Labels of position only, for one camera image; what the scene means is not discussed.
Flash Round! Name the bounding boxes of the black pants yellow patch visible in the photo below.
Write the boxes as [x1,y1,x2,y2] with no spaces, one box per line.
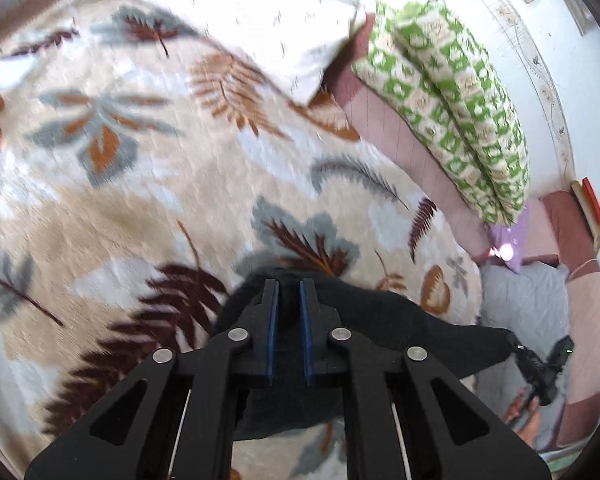
[211,268,513,441]

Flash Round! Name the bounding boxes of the person right hand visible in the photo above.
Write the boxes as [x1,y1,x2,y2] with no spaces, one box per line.
[504,390,541,448]

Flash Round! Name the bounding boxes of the grey quilted pillow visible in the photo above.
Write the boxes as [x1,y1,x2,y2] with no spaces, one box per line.
[471,261,571,453]

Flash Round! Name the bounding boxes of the purple small pillow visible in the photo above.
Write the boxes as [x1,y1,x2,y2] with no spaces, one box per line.
[488,206,529,273]

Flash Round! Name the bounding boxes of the pink quilted headboard cover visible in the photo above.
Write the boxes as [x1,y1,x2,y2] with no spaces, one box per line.
[524,191,600,451]

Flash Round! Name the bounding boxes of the stack of books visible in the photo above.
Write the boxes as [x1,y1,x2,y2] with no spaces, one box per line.
[570,178,600,254]

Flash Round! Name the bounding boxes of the leaf pattern beige blanket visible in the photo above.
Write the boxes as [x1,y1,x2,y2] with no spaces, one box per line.
[0,0,481,477]

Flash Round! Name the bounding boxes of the pink quilted mattress cover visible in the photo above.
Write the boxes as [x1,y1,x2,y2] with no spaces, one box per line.
[323,14,489,263]

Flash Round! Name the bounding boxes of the green patterned folded quilt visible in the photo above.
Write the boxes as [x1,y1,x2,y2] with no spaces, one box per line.
[352,0,530,226]

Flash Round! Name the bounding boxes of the white floral pillow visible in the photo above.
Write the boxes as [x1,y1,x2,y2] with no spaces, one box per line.
[137,0,366,105]

